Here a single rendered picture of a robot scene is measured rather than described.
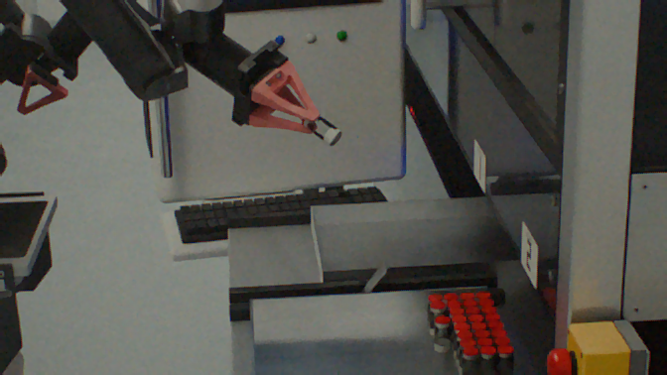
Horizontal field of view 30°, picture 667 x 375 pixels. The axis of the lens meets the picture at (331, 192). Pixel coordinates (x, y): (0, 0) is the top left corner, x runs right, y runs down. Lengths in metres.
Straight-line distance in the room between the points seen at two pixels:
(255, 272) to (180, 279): 2.08
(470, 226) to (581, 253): 0.66
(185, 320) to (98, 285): 0.40
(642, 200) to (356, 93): 1.07
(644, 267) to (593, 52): 0.27
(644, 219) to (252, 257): 0.75
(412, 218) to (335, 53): 0.43
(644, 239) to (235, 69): 0.52
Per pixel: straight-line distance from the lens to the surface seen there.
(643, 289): 1.52
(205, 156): 2.43
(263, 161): 2.45
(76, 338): 3.74
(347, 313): 1.82
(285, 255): 2.02
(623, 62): 1.41
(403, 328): 1.79
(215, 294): 3.92
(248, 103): 1.51
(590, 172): 1.44
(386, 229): 2.10
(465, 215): 2.16
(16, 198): 1.89
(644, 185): 1.47
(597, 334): 1.47
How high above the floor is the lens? 1.71
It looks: 22 degrees down
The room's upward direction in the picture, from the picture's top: 2 degrees counter-clockwise
